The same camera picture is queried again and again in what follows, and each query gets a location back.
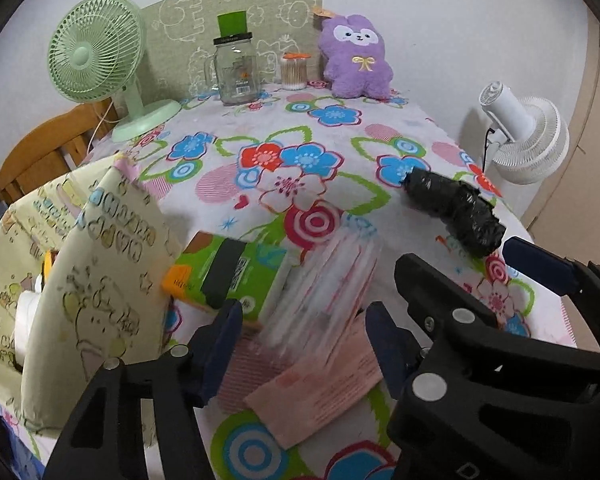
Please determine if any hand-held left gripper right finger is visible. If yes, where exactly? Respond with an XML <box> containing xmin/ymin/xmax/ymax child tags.
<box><xmin>365</xmin><ymin>302</ymin><xmax>556</xmax><ymax>480</ymax></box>

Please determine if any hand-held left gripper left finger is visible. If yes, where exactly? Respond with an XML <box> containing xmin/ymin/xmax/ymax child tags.
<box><xmin>42</xmin><ymin>299</ymin><xmax>244</xmax><ymax>480</ymax></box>

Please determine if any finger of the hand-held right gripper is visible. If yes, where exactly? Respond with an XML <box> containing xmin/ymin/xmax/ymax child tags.
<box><xmin>502</xmin><ymin>236</ymin><xmax>600</xmax><ymax>311</ymax></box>
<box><xmin>394</xmin><ymin>254</ymin><xmax>502</xmax><ymax>342</ymax></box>

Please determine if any pink packet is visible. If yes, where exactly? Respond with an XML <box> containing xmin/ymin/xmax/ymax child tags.
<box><xmin>242</xmin><ymin>310</ymin><xmax>385</xmax><ymax>450</ymax></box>

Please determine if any green tissue packet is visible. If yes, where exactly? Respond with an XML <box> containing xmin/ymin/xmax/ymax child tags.
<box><xmin>161</xmin><ymin>231</ymin><xmax>291</xmax><ymax>323</ymax></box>

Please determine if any yellow fabric storage box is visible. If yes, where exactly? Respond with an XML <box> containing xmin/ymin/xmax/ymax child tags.
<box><xmin>0</xmin><ymin>157</ymin><xmax>183</xmax><ymax>433</ymax></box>

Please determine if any black plastic bag roll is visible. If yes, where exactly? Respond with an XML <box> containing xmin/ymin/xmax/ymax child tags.
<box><xmin>402</xmin><ymin>167</ymin><xmax>506</xmax><ymax>260</ymax></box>

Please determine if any white standing fan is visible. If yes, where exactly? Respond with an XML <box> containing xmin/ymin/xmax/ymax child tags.
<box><xmin>479</xmin><ymin>81</ymin><xmax>571</xmax><ymax>185</ymax></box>

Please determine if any beige door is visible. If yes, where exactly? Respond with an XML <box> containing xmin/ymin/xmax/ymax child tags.
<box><xmin>522</xmin><ymin>10</ymin><xmax>600</xmax><ymax>251</ymax></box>

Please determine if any floral tablecloth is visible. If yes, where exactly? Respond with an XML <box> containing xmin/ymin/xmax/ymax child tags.
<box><xmin>30</xmin><ymin>82</ymin><xmax>578</xmax><ymax>480</ymax></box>

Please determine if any purple plush bunny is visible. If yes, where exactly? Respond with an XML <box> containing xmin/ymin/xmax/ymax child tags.
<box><xmin>318</xmin><ymin>15</ymin><xmax>395</xmax><ymax>100</ymax></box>

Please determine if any cotton swab container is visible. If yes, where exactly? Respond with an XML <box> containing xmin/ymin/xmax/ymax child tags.
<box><xmin>280</xmin><ymin>52</ymin><xmax>311</xmax><ymax>92</ymax></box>

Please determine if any wooden chair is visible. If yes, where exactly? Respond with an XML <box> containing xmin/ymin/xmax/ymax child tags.
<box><xmin>0</xmin><ymin>100</ymin><xmax>126</xmax><ymax>206</ymax></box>

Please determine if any glass jar with green lid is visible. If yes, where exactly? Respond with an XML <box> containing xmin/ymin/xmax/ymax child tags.
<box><xmin>196</xmin><ymin>10</ymin><xmax>263</xmax><ymax>107</ymax></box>

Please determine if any green desk fan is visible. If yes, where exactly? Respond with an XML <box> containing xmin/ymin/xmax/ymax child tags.
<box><xmin>47</xmin><ymin>0</ymin><xmax>183</xmax><ymax>143</ymax></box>

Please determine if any green patterned board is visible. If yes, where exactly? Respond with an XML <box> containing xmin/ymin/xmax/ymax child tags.
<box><xmin>140</xmin><ymin>0</ymin><xmax>327</xmax><ymax>102</ymax></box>

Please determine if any black fan cable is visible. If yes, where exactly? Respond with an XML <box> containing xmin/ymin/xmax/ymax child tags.
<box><xmin>481</xmin><ymin>127</ymin><xmax>496</xmax><ymax>174</ymax></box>

